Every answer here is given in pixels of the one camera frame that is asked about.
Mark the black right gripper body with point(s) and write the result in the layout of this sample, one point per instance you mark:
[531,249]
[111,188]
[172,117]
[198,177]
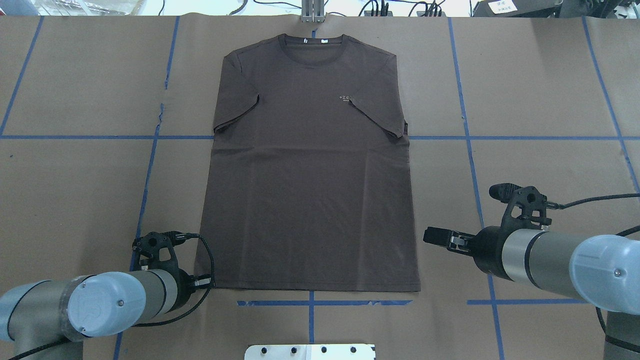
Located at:
[487,246]

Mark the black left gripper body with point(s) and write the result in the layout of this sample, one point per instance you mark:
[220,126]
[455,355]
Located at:
[184,280]

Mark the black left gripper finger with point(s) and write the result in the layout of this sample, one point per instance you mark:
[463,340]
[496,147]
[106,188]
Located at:
[205,281]

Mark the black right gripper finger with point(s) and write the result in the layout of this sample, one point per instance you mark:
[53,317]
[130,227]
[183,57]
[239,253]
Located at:
[452,240]

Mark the dark brown t-shirt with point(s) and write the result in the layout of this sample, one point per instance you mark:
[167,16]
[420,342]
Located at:
[309,184]

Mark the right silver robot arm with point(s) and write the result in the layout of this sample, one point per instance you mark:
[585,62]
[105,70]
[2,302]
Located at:
[602,270]

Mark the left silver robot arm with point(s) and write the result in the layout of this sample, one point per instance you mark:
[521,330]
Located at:
[51,319]

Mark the black box with label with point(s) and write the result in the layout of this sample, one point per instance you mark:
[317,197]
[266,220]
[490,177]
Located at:
[535,8]

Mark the white pedestal column base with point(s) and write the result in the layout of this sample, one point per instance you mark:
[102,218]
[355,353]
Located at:
[323,351]

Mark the aluminium frame post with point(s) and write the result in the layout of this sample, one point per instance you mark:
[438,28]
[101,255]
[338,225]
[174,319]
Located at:
[313,11]

